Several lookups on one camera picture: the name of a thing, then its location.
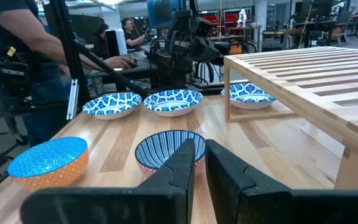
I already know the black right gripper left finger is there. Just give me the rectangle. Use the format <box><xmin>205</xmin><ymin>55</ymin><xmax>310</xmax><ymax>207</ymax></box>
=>
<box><xmin>20</xmin><ymin>139</ymin><xmax>196</xmax><ymax>224</ymax></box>

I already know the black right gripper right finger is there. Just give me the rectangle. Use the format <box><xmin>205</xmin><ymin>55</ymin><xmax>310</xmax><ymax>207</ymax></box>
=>
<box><xmin>206</xmin><ymin>139</ymin><xmax>358</xmax><ymax>224</ymax></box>

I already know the striped bowl with red outside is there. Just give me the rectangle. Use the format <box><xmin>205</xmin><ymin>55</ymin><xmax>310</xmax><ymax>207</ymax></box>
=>
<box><xmin>134</xmin><ymin>129</ymin><xmax>207</xmax><ymax>181</ymax></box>

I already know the shallow blue white patterned bowl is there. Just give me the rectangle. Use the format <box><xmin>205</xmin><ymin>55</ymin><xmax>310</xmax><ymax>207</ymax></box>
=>
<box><xmin>143</xmin><ymin>89</ymin><xmax>204</xmax><ymax>118</ymax></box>
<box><xmin>220</xmin><ymin>82</ymin><xmax>276</xmax><ymax>110</ymax></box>
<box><xmin>81</xmin><ymin>91</ymin><xmax>143</xmax><ymax>121</ymax></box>

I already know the orange bowl with blue inside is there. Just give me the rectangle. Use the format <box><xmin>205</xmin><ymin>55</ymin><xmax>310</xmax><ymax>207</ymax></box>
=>
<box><xmin>7</xmin><ymin>136</ymin><xmax>90</xmax><ymax>191</ymax></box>

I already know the wooden slatted shelf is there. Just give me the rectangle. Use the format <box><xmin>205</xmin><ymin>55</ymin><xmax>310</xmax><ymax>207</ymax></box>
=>
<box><xmin>223</xmin><ymin>45</ymin><xmax>358</xmax><ymax>190</ymax></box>

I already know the orange box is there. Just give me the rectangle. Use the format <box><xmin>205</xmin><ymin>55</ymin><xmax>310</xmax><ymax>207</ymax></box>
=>
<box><xmin>228</xmin><ymin>43</ymin><xmax>244</xmax><ymax>56</ymax></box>

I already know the red cabinet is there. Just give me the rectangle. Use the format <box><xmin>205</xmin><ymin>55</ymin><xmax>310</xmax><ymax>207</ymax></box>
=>
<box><xmin>202</xmin><ymin>14</ymin><xmax>220</xmax><ymax>37</ymax></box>
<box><xmin>224</xmin><ymin>11</ymin><xmax>251</xmax><ymax>29</ymax></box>

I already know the blue computer screen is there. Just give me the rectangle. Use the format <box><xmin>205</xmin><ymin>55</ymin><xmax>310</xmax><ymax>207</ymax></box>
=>
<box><xmin>146</xmin><ymin>0</ymin><xmax>180</xmax><ymax>29</ymax></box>

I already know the wooden work table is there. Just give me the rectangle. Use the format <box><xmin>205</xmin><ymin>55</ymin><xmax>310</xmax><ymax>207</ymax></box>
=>
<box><xmin>261</xmin><ymin>28</ymin><xmax>301</xmax><ymax>49</ymax></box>

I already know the person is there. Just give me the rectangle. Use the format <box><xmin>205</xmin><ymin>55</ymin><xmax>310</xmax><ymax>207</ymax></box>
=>
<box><xmin>121</xmin><ymin>17</ymin><xmax>147</xmax><ymax>50</ymax></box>
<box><xmin>0</xmin><ymin>0</ymin><xmax>135</xmax><ymax>147</ymax></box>
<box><xmin>90</xmin><ymin>23</ymin><xmax>111</xmax><ymax>60</ymax></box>

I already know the person's hand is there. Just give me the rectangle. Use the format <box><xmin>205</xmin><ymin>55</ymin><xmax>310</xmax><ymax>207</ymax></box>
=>
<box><xmin>104</xmin><ymin>55</ymin><xmax>135</xmax><ymax>70</ymax></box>

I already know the black equipment rig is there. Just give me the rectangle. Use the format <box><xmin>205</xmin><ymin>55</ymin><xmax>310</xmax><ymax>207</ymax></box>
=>
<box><xmin>0</xmin><ymin>29</ymin><xmax>32</xmax><ymax>134</ymax></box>

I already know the black diagonal frame strut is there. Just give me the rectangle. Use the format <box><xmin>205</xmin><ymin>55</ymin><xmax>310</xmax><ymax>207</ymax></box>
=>
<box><xmin>73</xmin><ymin>40</ymin><xmax>149</xmax><ymax>98</ymax></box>

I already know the white metal bracket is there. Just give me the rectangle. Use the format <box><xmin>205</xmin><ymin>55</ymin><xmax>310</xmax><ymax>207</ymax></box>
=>
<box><xmin>66</xmin><ymin>79</ymin><xmax>80</xmax><ymax>121</ymax></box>

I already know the black frame post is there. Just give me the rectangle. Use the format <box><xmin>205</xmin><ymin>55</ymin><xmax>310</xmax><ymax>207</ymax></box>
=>
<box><xmin>48</xmin><ymin>0</ymin><xmax>90</xmax><ymax>106</ymax></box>

